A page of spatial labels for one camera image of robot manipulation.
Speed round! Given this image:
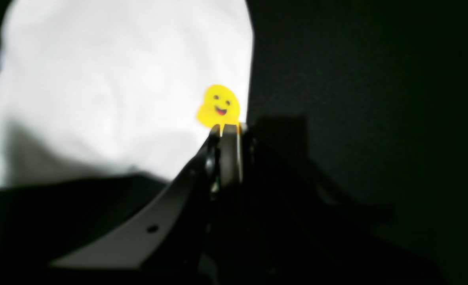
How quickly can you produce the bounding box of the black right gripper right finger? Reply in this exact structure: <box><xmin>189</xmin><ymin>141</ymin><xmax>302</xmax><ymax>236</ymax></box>
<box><xmin>241</xmin><ymin>123</ymin><xmax>446</xmax><ymax>285</ymax></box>

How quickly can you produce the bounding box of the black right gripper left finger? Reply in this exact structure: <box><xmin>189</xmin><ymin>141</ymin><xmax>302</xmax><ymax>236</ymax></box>
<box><xmin>50</xmin><ymin>124</ymin><xmax>243</xmax><ymax>285</ymax></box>

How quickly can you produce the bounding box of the white printed t-shirt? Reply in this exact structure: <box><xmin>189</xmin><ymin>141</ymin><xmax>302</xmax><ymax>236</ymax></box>
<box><xmin>0</xmin><ymin>0</ymin><xmax>254</xmax><ymax>189</ymax></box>

